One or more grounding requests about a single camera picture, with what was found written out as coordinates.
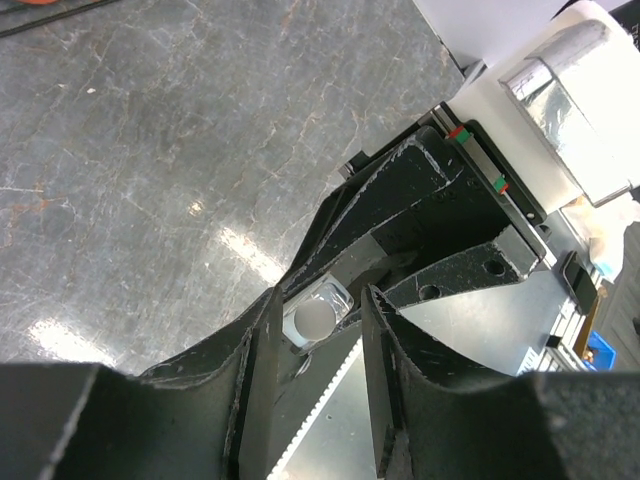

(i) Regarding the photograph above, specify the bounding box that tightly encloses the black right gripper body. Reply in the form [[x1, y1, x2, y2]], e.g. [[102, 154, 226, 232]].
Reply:
[[339, 102, 555, 268]]

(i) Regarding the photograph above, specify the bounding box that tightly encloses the clear nail polish bottle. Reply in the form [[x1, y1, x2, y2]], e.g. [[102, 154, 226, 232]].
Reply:
[[282, 274, 354, 349]]

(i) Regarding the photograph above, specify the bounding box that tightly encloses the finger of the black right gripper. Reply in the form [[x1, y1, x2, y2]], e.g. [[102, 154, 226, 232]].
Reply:
[[384, 226, 540, 308], [277, 125, 511, 296]]

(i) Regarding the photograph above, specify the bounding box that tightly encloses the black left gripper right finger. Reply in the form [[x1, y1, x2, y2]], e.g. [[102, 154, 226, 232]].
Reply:
[[361, 286, 639, 479]]

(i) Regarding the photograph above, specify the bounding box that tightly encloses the orange mug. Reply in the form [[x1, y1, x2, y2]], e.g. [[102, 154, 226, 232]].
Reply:
[[16, 0, 59, 6]]

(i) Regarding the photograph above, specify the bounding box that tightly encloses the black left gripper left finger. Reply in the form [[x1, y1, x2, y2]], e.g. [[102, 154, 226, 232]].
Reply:
[[1, 287, 283, 479]]

